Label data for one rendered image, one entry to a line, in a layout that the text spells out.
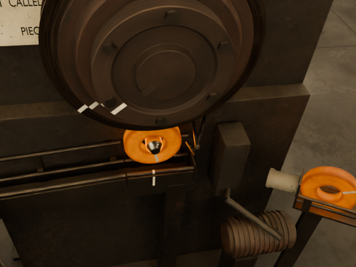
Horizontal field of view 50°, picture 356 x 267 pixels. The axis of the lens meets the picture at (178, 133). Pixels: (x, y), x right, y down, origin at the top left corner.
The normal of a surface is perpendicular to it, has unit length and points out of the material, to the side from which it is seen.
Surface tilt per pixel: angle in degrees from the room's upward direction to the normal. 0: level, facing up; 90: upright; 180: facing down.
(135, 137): 90
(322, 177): 90
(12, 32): 90
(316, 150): 1
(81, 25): 65
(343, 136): 0
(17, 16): 90
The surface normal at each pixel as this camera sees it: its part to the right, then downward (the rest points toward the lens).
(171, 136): 0.16, 0.70
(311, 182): -0.40, 0.62
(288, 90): 0.07, -0.71
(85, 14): -0.60, 0.03
